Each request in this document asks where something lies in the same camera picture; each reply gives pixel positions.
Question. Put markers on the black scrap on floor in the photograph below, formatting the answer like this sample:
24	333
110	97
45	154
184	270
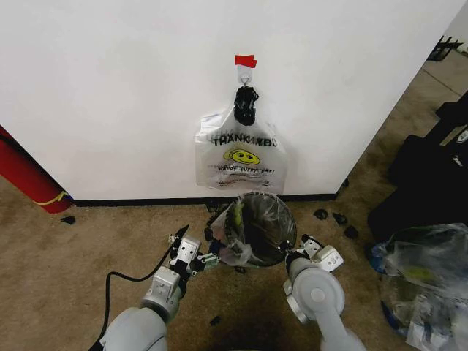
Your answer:
351	232
321	214
68	220
340	218

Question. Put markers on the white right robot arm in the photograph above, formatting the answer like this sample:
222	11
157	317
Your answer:
321	296

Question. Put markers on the red tape strip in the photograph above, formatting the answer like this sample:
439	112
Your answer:
245	60

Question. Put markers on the white smiley garbage bag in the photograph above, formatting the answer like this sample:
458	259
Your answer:
241	161

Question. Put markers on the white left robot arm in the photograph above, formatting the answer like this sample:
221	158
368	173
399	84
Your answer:
139	325

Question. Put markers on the black equipment case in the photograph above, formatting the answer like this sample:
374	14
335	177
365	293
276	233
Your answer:
428	175

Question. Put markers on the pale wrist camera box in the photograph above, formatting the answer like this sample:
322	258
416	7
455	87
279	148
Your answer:
191	250
327	259

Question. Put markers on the clear plastic bin liner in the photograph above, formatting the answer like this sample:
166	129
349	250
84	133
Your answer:
230	234

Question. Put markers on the clear plastic bag pile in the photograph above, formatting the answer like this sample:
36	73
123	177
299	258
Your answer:
424	278

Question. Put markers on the black mesh trash bin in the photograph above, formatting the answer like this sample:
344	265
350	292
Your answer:
267	234

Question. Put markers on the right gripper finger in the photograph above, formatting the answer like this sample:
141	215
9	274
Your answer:
311	242
285	250

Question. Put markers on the clear wall hook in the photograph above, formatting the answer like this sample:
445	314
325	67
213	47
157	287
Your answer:
244	75

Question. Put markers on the black stand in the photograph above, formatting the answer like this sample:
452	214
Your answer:
446	47

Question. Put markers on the red cylinder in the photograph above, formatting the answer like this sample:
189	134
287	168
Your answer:
25	175

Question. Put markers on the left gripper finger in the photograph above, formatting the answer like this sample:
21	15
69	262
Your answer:
209	260
180	234

